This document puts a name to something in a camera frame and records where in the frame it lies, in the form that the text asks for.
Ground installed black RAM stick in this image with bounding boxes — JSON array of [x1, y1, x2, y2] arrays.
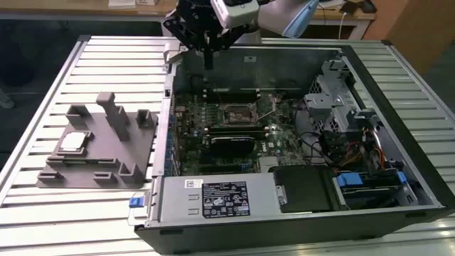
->
[[208, 125, 267, 140]]

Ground hard disk in blue carrier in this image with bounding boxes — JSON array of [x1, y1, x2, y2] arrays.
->
[[332, 170, 419, 211]]

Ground silver power supply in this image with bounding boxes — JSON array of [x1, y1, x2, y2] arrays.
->
[[158, 173, 282, 223]]

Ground white charging cable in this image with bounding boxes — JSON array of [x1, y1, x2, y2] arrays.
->
[[338, 12, 348, 40]]

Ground black PC case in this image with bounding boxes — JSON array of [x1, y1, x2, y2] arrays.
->
[[127, 39, 455, 255]]

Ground wooden desk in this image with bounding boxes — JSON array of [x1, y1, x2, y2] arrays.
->
[[0, 0, 378, 39]]

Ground silver CPU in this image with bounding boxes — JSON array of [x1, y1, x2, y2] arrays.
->
[[59, 131, 91, 152]]

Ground green motherboard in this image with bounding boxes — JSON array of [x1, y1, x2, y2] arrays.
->
[[170, 90, 308, 177]]

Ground grey chair leg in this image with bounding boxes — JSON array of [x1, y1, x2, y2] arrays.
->
[[0, 86, 16, 109]]

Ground black device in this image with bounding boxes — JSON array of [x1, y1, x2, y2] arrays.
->
[[339, 1, 363, 15], [359, 0, 378, 13]]

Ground grey parts rack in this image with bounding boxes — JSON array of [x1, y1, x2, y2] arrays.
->
[[35, 92, 162, 190]]

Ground silver chipset heatsink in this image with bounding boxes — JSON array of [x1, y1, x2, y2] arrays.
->
[[258, 156, 283, 173]]

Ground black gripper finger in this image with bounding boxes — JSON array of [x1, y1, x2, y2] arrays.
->
[[162, 16, 210, 70], [208, 24, 252, 70]]

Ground black graphics card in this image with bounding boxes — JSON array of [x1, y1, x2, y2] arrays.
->
[[208, 135, 256, 157]]

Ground metal drive cage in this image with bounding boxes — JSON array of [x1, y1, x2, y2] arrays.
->
[[304, 60, 362, 134]]

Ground black RAM slot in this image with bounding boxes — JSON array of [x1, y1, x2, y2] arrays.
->
[[204, 87, 263, 104]]

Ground black drive box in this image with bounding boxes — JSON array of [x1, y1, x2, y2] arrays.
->
[[272, 165, 339, 214]]

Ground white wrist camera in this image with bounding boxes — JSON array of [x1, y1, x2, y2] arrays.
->
[[210, 0, 263, 29]]

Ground metal locking lever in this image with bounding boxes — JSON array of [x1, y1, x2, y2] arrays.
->
[[256, 108, 278, 121]]

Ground wooden cabinet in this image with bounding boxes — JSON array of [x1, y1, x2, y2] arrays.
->
[[364, 0, 455, 77]]

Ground yellow red power wires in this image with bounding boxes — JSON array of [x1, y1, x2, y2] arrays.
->
[[330, 125, 391, 174]]

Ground CPU socket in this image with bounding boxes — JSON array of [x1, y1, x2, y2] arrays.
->
[[220, 103, 259, 126]]

